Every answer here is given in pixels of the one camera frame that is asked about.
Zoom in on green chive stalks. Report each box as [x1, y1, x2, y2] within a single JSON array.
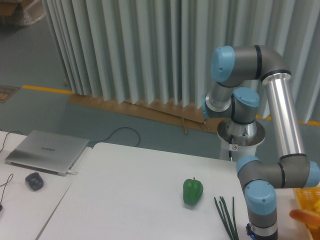
[[214, 196, 240, 240]]

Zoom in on yellow woven basket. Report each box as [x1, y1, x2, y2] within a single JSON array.
[[293, 185, 320, 240]]

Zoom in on green bell pepper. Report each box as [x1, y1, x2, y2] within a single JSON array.
[[182, 177, 204, 206]]

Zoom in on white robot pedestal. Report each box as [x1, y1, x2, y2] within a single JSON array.
[[217, 118, 266, 162]]

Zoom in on pale folding partition screen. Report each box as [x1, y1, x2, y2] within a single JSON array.
[[42, 0, 320, 122]]

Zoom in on brown cardboard sheet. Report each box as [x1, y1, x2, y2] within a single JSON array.
[[68, 94, 223, 134]]

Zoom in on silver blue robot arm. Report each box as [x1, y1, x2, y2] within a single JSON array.
[[202, 45, 320, 240]]

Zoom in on yellow item in basket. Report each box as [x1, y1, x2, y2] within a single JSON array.
[[312, 199, 320, 214]]

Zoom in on black laptop power cable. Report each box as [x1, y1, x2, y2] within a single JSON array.
[[88, 126, 141, 147]]

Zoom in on cardboard box under plastic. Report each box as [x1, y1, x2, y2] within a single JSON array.
[[0, 0, 46, 26]]

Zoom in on black computer mouse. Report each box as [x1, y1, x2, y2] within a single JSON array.
[[25, 172, 44, 191]]

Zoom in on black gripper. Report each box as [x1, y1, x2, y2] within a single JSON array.
[[245, 223, 278, 240]]

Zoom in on silver laptop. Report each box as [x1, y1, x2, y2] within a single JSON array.
[[5, 130, 89, 176]]

